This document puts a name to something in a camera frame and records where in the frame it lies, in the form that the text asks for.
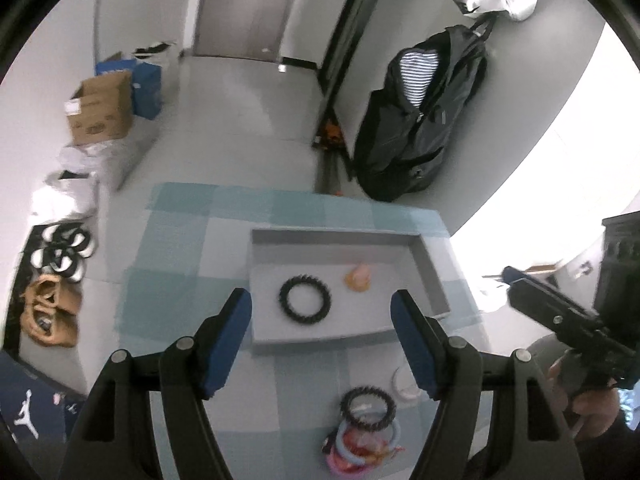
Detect white ring bracelet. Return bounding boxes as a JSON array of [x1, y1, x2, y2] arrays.
[[389, 364, 426, 402]]

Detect black spiral hair tie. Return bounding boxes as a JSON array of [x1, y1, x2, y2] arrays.
[[278, 274, 333, 325], [339, 384, 398, 432]]

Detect red star hair accessory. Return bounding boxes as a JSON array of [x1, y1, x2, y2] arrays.
[[343, 429, 405, 466]]

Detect orange pink small toy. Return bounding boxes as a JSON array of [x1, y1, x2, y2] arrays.
[[344, 264, 372, 292]]

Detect pink purple ring bracelet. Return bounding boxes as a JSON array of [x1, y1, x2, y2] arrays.
[[324, 443, 381, 476]]

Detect person's right hand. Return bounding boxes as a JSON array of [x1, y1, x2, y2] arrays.
[[547, 359, 620, 441]]

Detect teal checked tablecloth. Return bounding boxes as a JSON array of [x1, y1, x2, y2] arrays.
[[117, 182, 488, 479]]

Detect grey cardboard box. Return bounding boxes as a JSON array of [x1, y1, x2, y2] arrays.
[[250, 229, 451, 348]]

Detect tan brown shoes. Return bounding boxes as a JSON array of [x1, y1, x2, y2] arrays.
[[20, 274, 82, 348]]

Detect dark blue shoe box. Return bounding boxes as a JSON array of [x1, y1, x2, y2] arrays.
[[0, 351, 87, 451]]

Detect black white sneakers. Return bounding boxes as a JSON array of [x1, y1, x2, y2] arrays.
[[29, 222, 96, 284]]

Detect black hanging jacket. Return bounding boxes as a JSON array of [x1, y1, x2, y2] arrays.
[[352, 14, 496, 203]]

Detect white plastic bags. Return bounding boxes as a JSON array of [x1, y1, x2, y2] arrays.
[[32, 118, 160, 224]]

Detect black tripod stand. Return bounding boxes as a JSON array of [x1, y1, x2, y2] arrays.
[[314, 0, 378, 193]]

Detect brown cardboard box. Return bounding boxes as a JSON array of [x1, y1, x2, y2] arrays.
[[64, 70, 134, 145]]

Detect blue cardboard box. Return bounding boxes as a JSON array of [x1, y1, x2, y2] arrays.
[[96, 58, 162, 120]]

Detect grey door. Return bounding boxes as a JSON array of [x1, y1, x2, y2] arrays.
[[193, 0, 293, 62]]

